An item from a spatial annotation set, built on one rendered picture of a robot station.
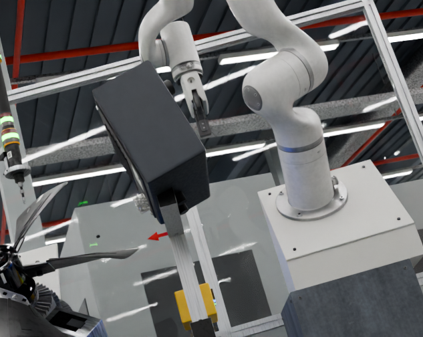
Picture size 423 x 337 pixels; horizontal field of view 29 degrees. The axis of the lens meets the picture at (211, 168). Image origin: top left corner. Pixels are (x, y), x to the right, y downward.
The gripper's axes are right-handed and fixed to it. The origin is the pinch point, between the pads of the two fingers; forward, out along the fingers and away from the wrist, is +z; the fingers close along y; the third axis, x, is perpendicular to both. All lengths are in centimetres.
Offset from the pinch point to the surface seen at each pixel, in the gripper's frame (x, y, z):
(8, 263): 56, -8, 24
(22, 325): 54, -18, 42
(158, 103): 12, -83, 26
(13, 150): 50, -2, -7
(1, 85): 50, -1, -27
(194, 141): 8, -83, 34
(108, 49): 33, 635, -367
